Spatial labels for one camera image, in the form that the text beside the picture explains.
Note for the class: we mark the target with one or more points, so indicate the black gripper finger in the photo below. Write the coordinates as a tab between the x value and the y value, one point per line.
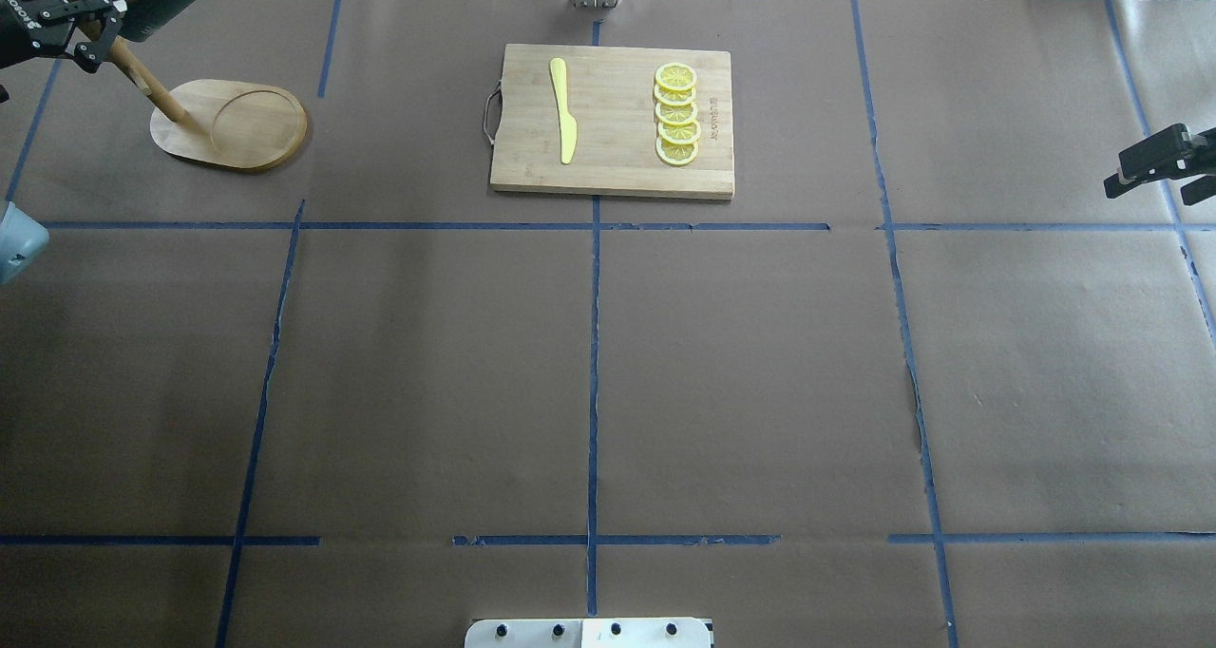
1173	153
1199	190

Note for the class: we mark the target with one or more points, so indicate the bamboo cutting board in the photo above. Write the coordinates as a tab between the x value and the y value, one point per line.
611	97

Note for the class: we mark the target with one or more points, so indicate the wooden mug tree rack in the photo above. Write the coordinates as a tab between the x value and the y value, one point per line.
232	125

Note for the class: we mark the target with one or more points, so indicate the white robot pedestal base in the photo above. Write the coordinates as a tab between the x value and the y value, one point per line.
591	632

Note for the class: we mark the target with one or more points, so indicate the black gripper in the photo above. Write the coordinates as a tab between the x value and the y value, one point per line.
160	0

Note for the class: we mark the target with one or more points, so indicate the yellow plastic knife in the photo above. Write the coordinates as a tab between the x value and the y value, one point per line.
568	126

